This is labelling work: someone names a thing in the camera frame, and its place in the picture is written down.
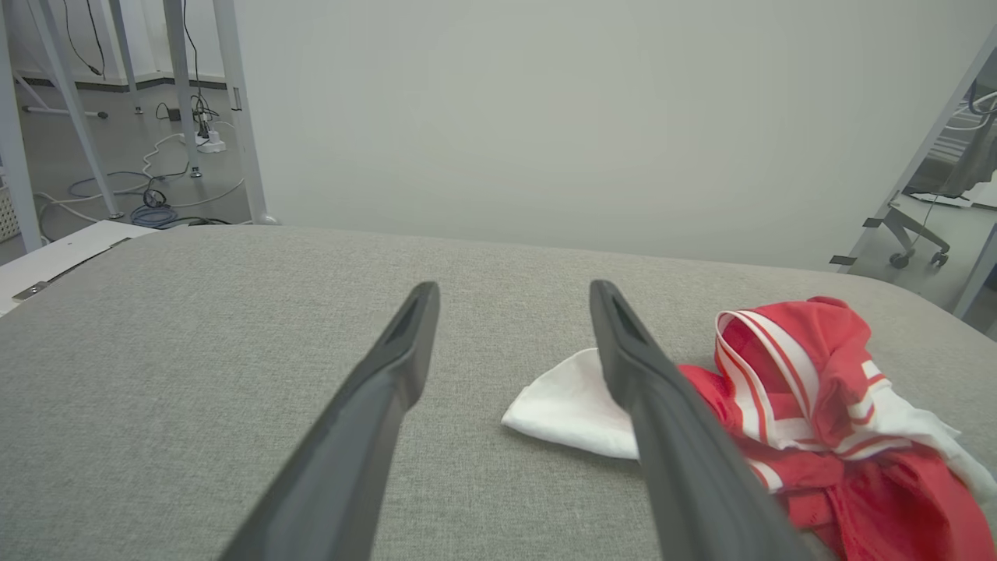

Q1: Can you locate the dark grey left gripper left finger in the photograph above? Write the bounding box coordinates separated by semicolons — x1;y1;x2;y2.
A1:
218;280;442;561

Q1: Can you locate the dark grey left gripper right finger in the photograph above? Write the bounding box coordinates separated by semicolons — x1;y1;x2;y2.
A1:
589;279;819;561

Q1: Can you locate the red and white shirt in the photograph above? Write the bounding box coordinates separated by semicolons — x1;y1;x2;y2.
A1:
502;296;997;561

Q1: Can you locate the grey office chair base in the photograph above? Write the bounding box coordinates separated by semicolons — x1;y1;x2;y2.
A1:
879;201;952;270

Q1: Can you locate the white equipment box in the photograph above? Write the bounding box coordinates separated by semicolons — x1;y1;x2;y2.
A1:
0;220;157;316

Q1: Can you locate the light grey partition panel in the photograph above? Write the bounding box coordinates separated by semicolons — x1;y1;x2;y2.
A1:
232;0;997;273

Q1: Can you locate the grey table leg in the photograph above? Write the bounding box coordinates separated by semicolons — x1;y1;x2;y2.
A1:
163;0;204;179
31;0;125;220
109;0;146;115
0;0;44;255

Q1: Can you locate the blue cable coil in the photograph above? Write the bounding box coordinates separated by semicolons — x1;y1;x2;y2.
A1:
129;204;181;230

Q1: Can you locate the white metal partition post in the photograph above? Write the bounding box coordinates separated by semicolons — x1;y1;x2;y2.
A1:
212;0;278;226

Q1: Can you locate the grey slanted frame post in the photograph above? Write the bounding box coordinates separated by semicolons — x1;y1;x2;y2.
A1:
830;23;997;273

